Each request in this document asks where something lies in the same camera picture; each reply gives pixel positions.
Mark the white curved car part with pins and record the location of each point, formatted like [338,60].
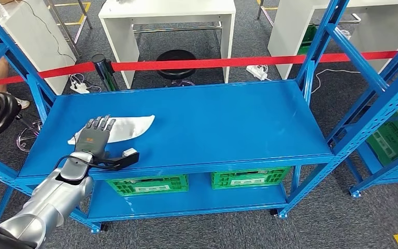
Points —
[130,127]

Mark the blue metal shelf rack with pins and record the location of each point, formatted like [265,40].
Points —
[387,177]
[202,130]

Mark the white power strip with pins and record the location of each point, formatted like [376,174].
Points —
[79,87]
[257,72]

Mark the green plastic crate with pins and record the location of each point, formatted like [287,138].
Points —
[250,178]
[308,39]
[147,185]
[387,141]

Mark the black barrier post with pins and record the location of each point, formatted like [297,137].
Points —
[103,72]

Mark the red barrier belt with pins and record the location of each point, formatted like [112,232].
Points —
[219,63]
[61,71]

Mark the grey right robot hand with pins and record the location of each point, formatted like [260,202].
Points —
[92,139]

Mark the white table panel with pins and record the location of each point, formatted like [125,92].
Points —
[34,44]

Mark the black smooth round stool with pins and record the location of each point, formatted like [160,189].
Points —
[175,63]

